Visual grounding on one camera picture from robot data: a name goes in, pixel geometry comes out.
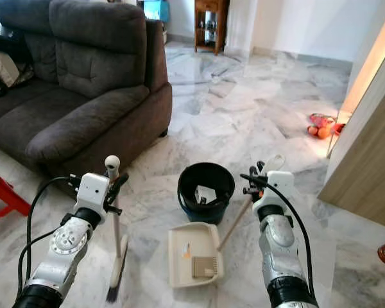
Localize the beige dustpan with wooden handle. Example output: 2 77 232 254
167 154 286 289

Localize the white paper scrap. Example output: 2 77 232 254
194 185 218 205

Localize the black round bucket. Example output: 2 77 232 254
177 162 236 225

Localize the red patterned toy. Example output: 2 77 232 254
309 112 336 128

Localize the dark grey fabric sofa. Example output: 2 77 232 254
0 0 174 196

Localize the small brown cardboard piece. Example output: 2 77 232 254
191 255 219 278

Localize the light wooden cabinet panel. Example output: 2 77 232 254
319 45 385 222

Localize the red stool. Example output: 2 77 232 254
0 167 31 225

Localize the brown wooden shelf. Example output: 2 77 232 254
194 0 230 54

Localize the beige cloth bag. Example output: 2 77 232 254
0 51 36 89

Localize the light blue box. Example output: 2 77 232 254
142 0 170 22

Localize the black bag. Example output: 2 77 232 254
0 32 30 65

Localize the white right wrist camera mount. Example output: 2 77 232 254
262 170 295 207

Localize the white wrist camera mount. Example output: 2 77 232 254
262 170 295 207
78 172 111 211

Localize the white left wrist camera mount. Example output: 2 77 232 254
78 172 111 211

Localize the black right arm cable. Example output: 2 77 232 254
269 186 315 296

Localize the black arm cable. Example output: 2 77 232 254
15 176 84 302
269 186 315 296

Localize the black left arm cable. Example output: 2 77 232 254
15 176 84 302

